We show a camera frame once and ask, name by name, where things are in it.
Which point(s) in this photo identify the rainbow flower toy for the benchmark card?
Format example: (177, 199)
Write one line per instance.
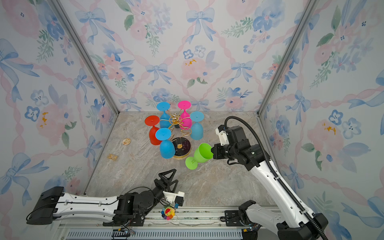
(168, 213)

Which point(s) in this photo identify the square cracker piece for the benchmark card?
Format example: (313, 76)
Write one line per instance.
(112, 157)

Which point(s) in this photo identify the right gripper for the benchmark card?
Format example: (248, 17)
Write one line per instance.
(217, 152)

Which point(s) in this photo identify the right frame post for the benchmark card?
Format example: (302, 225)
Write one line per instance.
(291, 47)

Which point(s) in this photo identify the left frame post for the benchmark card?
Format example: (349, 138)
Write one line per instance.
(64, 19)

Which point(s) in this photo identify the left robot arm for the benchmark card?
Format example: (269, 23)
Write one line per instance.
(130, 208)

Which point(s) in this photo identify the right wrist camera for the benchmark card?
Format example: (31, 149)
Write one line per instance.
(221, 133)

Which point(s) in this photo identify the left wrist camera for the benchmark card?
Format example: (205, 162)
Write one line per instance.
(176, 199)

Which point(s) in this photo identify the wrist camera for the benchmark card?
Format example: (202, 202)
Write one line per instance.
(176, 199)
(221, 133)

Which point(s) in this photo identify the teal wine glass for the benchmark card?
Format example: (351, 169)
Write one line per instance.
(197, 130)

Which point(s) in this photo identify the gold wire glass rack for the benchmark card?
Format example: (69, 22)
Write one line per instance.
(182, 144)

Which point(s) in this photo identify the back blue wine glass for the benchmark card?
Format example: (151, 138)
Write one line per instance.
(165, 117)

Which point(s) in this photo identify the frame post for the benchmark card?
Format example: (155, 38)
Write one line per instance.
(64, 19)
(291, 47)

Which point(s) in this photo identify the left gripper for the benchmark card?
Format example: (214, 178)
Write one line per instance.
(162, 187)

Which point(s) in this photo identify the green wine glass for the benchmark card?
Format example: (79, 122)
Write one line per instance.
(201, 155)

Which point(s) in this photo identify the pink wine glass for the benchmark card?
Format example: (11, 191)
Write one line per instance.
(186, 121)

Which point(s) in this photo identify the aluminium mounting rail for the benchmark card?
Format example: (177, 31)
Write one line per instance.
(189, 223)

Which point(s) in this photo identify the red wine glass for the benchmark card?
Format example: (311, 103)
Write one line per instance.
(152, 121)

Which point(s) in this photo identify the front blue wine glass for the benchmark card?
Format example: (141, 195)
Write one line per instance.
(167, 148)

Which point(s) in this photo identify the blue wine glass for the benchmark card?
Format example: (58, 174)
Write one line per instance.
(167, 148)
(165, 117)

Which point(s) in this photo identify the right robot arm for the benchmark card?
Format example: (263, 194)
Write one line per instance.
(296, 221)

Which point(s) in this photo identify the round cracker piece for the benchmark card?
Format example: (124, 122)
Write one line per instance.
(126, 141)

